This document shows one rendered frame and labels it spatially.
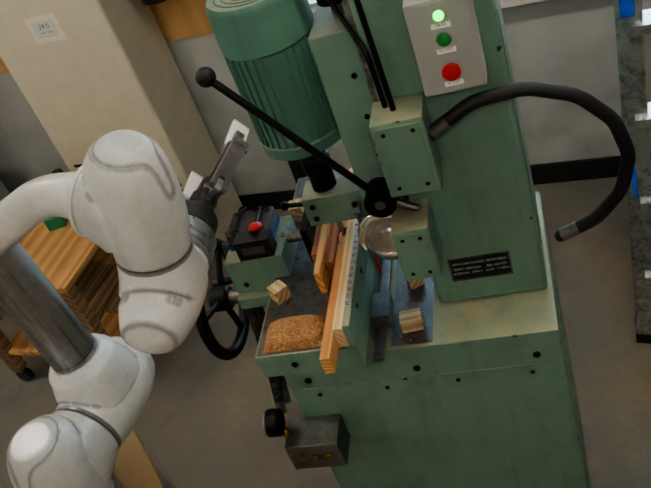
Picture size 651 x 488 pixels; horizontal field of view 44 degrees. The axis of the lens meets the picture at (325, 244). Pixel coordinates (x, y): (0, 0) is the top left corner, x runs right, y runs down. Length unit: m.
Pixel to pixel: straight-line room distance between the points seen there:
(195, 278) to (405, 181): 0.48
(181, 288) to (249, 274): 0.73
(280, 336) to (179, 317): 0.56
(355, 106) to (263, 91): 0.16
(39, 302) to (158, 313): 0.61
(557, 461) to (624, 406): 0.60
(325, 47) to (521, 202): 0.46
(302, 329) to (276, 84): 0.47
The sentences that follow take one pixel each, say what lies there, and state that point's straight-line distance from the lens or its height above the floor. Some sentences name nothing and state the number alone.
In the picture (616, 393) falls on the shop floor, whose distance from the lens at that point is 2.53.
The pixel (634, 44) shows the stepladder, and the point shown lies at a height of 0.93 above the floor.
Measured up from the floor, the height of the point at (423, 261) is 1.00.
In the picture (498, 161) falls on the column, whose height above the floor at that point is 1.13.
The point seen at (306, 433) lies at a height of 0.62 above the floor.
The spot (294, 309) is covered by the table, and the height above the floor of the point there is 0.90.
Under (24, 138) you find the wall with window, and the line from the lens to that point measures 3.97.
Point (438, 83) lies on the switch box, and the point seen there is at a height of 1.34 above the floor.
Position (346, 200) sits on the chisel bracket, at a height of 1.05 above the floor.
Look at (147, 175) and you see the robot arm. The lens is 0.96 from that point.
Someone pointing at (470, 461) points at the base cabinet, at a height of 0.41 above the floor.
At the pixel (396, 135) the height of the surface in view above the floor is 1.28.
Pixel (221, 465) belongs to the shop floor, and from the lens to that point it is 2.71.
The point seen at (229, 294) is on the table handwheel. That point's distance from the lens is 1.90.
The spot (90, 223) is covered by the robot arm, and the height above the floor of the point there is 1.49.
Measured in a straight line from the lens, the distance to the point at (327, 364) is 1.50.
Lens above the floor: 1.98
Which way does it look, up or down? 37 degrees down
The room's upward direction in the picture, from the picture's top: 22 degrees counter-clockwise
